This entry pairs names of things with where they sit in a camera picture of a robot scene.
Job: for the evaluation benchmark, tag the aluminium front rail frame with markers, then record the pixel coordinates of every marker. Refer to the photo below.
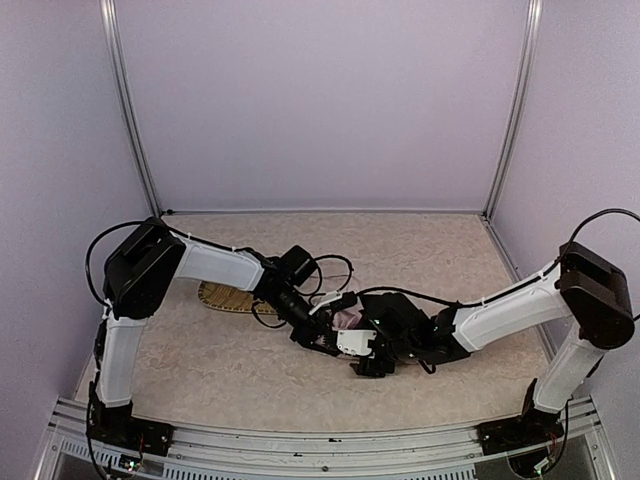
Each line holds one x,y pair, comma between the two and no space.
193,451

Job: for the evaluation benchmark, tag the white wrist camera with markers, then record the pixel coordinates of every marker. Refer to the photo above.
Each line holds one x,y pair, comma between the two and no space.
335,301
357,343

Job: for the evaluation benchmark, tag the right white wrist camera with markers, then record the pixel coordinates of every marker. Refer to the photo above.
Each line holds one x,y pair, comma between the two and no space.
357,343

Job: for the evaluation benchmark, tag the aluminium corner post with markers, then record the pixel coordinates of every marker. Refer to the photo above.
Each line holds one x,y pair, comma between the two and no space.
109,17
517,107

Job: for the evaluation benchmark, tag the left aluminium corner post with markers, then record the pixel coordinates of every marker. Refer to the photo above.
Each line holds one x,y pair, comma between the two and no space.
109,17

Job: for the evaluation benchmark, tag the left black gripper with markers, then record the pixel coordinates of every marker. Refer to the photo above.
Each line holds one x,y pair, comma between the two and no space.
310,331

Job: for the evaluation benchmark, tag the right aluminium corner post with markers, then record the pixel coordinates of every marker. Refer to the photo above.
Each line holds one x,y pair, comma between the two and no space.
517,107

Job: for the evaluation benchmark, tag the pink and black umbrella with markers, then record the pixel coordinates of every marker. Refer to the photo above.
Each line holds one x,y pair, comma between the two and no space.
346,319

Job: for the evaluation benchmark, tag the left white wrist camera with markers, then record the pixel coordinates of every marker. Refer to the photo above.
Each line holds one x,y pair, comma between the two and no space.
335,301

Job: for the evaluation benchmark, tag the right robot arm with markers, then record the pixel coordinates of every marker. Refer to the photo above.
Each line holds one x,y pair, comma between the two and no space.
578,285

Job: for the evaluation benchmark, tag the woven bamboo tray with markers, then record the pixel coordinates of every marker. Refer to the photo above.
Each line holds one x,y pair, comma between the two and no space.
229,299

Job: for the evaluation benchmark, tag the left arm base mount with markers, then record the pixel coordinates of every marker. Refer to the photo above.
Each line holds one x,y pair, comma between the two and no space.
135,434

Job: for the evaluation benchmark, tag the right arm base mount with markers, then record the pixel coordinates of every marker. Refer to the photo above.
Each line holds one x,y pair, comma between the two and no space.
513,433

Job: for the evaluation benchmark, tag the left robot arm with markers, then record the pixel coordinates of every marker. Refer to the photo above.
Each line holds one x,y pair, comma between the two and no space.
139,272

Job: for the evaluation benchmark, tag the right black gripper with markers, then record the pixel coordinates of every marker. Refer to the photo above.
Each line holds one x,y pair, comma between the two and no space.
372,310

